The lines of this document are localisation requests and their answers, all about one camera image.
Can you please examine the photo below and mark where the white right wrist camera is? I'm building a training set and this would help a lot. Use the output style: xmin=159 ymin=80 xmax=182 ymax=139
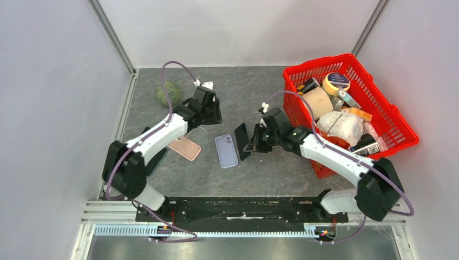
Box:
xmin=258 ymin=102 xmax=269 ymax=128

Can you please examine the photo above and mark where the black smartphone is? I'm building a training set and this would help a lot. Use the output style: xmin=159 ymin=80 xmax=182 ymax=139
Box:
xmin=141 ymin=147 xmax=168 ymax=178
xmin=234 ymin=122 xmax=253 ymax=161

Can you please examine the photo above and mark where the black yellow tool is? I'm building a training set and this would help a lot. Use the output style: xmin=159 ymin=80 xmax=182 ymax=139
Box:
xmin=297 ymin=77 xmax=320 ymax=95

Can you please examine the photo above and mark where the orange small box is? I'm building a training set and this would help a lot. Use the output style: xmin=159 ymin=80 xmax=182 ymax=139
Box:
xmin=340 ymin=107 xmax=373 ymax=122

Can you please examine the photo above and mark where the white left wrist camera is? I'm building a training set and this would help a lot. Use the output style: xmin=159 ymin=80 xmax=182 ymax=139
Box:
xmin=193 ymin=80 xmax=214 ymax=90

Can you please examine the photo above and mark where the black mounting base plate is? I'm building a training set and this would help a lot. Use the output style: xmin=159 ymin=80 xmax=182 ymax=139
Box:
xmin=156 ymin=196 xmax=349 ymax=232

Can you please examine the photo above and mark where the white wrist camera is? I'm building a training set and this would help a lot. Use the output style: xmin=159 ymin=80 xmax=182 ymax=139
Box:
xmin=193 ymin=80 xmax=214 ymax=90
xmin=258 ymin=102 xmax=269 ymax=128

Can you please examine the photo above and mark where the teal white small packet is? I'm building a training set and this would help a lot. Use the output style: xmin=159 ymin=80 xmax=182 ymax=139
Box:
xmin=337 ymin=88 xmax=362 ymax=109

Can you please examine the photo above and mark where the lilac phone case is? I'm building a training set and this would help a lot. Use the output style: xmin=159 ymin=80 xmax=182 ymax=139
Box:
xmin=215 ymin=134 xmax=239 ymax=168

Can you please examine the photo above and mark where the pink phone case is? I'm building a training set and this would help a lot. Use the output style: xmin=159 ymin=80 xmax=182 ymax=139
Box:
xmin=167 ymin=136 xmax=201 ymax=161

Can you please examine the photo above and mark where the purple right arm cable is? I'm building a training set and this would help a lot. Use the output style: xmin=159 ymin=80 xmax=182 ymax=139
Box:
xmin=264 ymin=90 xmax=415 ymax=245

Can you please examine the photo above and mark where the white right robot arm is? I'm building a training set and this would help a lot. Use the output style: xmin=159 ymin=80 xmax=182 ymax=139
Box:
xmin=245 ymin=107 xmax=404 ymax=222

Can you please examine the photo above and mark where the red plastic basket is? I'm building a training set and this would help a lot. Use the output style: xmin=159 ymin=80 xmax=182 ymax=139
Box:
xmin=283 ymin=54 xmax=419 ymax=160

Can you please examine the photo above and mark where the grey slotted cable duct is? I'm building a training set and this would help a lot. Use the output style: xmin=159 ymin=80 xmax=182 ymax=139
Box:
xmin=94 ymin=224 xmax=317 ymax=238

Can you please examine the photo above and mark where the white wrapped package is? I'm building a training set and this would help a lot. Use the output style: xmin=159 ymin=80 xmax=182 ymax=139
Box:
xmin=317 ymin=111 xmax=364 ymax=146

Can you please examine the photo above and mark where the yellow masking tape roll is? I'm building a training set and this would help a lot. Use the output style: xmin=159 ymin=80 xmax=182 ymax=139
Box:
xmin=322 ymin=72 xmax=351 ymax=96

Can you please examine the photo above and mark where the green felt ball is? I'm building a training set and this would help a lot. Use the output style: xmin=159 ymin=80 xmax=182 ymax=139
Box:
xmin=155 ymin=81 xmax=183 ymax=107

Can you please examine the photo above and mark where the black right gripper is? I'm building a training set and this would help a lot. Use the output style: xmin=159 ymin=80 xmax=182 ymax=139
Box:
xmin=245 ymin=123 xmax=280 ymax=153

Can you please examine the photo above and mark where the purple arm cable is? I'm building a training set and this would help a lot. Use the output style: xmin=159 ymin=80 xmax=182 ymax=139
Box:
xmin=264 ymin=90 xmax=415 ymax=245
xmin=106 ymin=61 xmax=199 ymax=244

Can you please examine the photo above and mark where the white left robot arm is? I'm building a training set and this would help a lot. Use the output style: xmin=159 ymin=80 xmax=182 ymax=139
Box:
xmin=102 ymin=82 xmax=222 ymax=221

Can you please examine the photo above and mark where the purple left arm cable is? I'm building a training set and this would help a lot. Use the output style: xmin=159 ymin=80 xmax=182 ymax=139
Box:
xmin=106 ymin=61 xmax=199 ymax=244

